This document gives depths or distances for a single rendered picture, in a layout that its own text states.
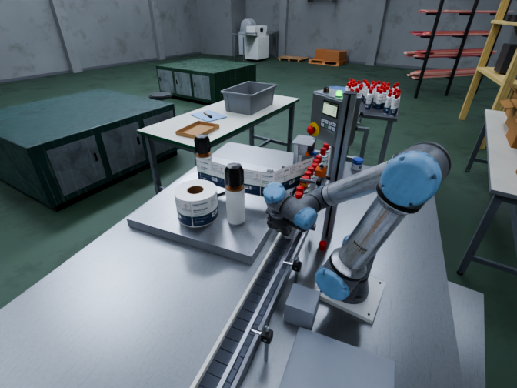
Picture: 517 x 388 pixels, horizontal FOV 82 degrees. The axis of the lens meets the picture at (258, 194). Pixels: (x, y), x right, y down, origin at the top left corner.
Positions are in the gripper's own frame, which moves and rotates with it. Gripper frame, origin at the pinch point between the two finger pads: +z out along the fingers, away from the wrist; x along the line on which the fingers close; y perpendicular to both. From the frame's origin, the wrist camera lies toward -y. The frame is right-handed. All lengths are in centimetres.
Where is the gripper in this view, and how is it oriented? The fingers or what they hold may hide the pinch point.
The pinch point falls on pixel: (289, 232)
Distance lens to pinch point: 130.8
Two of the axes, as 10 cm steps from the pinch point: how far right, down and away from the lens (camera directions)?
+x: -3.4, 8.4, -4.2
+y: -9.2, -2.1, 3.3
